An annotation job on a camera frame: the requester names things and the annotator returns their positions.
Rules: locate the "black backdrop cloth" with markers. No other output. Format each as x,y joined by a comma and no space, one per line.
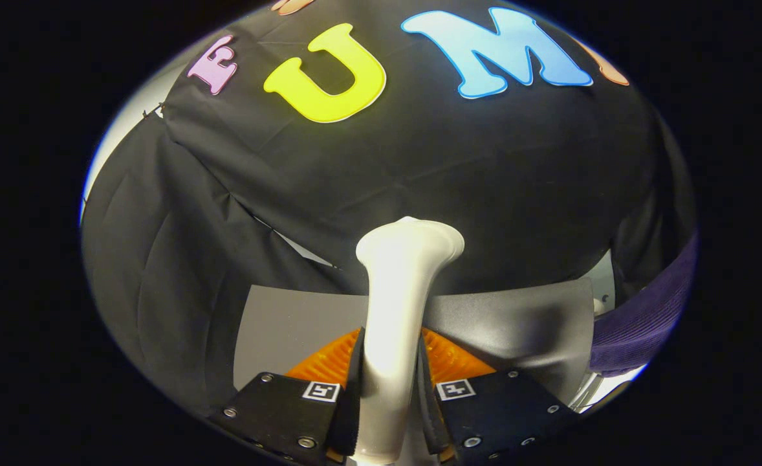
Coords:
484,181

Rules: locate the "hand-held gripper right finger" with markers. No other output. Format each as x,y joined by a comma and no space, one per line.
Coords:
497,408

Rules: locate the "grey cabinet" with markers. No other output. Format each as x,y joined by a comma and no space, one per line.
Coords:
510,330

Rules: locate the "white garment steamer head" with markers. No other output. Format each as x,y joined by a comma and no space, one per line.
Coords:
391,310

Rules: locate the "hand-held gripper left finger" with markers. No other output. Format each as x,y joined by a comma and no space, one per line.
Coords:
284,414

